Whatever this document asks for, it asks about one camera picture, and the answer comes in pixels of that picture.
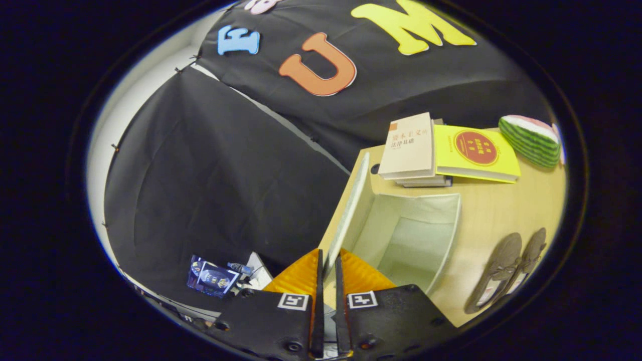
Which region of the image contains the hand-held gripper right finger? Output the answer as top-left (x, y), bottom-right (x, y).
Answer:
top-left (334, 248), bottom-right (457, 360)

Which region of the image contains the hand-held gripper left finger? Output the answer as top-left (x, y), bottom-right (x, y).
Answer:
top-left (203, 248), bottom-right (326, 360)

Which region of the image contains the grey-green fabric storage box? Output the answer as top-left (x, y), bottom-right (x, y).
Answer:
top-left (321, 152), bottom-right (462, 301)

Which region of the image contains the brown fuzzy shoe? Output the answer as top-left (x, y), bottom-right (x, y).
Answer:
top-left (504, 227), bottom-right (547, 296)
top-left (464, 232), bottom-right (523, 315)

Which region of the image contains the white flat board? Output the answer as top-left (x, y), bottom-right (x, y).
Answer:
top-left (236, 251), bottom-right (274, 291)

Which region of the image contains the blue printed packet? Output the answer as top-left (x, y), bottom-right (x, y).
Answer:
top-left (187, 255), bottom-right (240, 299)

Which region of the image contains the beige book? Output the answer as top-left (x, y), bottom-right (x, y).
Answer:
top-left (378, 112), bottom-right (436, 181)

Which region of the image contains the yellow book with red circle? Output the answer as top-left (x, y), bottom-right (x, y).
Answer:
top-left (434, 124), bottom-right (522, 184)

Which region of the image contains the watermelon slice plush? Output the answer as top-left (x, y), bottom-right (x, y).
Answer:
top-left (498, 115), bottom-right (562, 168)

